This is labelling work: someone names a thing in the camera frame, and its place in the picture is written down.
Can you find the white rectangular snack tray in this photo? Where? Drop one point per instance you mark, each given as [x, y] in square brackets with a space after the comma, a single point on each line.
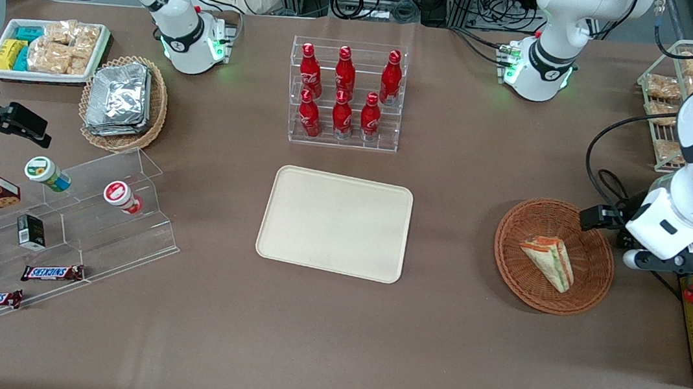
[40, 77]

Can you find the teal snack packet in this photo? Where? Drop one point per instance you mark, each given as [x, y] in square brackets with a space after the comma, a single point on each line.
[22, 59]
[29, 33]

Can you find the yellow snack packet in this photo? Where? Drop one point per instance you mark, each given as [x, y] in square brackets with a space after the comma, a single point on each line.
[8, 53]

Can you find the triangular sandwich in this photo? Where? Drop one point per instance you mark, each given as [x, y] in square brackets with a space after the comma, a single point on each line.
[549, 262]

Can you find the red lidded yogurt cup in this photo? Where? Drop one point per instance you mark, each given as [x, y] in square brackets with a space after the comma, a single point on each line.
[120, 195]

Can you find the brown wicker basket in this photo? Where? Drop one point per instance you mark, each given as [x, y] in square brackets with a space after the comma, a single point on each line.
[528, 287]

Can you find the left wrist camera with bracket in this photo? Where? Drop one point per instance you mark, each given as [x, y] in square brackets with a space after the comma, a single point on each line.
[678, 262]

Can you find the beige plastic tray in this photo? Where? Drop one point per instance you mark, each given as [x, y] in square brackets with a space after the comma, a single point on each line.
[333, 222]

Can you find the green lidded yogurt cup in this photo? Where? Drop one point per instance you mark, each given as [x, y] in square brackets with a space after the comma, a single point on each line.
[45, 173]

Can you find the small black box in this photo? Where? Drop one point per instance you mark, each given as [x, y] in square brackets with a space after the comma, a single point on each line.
[31, 231]

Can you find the clear bag of rice crackers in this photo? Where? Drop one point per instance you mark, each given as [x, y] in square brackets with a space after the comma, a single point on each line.
[49, 57]
[60, 31]
[85, 41]

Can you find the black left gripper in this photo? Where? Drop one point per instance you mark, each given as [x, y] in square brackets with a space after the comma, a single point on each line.
[629, 219]

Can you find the red cola bottle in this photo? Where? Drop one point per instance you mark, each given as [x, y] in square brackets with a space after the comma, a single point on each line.
[342, 119]
[309, 118]
[370, 120]
[391, 79]
[310, 73]
[345, 74]

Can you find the silver foil package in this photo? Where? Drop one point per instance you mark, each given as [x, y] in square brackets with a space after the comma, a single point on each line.
[144, 126]
[118, 93]

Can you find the light wicker basket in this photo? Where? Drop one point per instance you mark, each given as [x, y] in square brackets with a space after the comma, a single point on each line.
[156, 114]

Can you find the clear acrylic stepped display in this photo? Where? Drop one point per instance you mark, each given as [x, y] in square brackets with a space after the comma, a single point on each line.
[87, 237]

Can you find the clear acrylic bottle rack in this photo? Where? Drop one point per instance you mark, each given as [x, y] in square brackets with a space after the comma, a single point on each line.
[342, 143]

